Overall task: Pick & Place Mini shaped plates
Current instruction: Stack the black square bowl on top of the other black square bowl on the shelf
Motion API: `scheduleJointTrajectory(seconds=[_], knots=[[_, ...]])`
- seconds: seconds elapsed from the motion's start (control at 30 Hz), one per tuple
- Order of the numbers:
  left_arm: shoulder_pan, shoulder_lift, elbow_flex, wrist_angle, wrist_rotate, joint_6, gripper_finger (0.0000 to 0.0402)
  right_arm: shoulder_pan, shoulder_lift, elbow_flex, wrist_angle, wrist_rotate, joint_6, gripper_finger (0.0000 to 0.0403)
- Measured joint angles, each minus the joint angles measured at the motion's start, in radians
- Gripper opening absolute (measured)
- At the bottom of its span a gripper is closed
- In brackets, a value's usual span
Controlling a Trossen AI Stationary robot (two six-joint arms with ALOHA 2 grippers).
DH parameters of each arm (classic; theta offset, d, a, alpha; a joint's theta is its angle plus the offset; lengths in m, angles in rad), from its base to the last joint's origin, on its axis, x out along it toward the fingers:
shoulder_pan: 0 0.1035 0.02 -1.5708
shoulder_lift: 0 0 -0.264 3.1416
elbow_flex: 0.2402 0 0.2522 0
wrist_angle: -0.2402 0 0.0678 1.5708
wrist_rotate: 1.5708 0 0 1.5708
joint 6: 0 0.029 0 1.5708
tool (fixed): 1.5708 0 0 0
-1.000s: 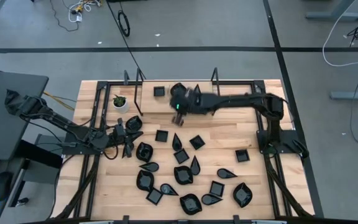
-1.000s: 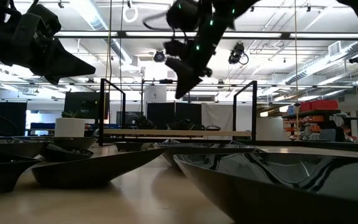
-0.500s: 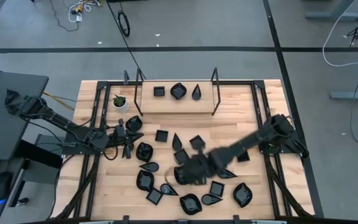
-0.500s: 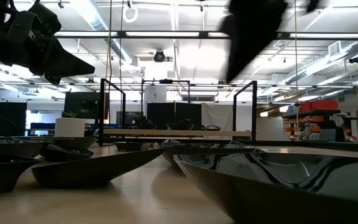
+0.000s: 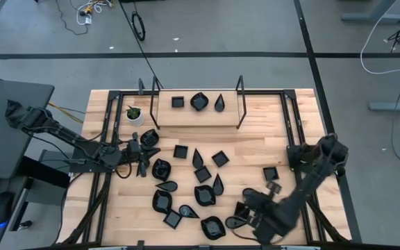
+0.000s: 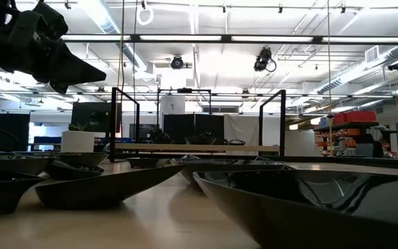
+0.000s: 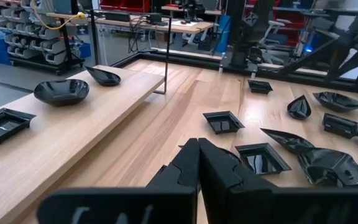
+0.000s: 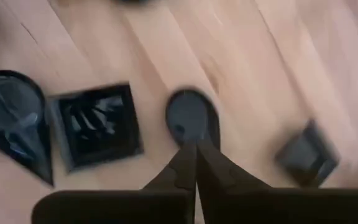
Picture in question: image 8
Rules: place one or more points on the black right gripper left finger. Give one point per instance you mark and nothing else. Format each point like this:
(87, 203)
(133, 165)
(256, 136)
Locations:
(120, 208)

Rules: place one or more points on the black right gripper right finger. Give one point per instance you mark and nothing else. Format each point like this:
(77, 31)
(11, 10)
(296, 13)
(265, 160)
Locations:
(275, 208)

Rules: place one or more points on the black square mini plate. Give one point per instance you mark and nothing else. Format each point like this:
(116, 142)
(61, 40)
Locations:
(306, 155)
(98, 127)

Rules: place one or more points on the black teardrop mini plate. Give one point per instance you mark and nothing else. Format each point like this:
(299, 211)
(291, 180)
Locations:
(188, 118)
(11, 118)

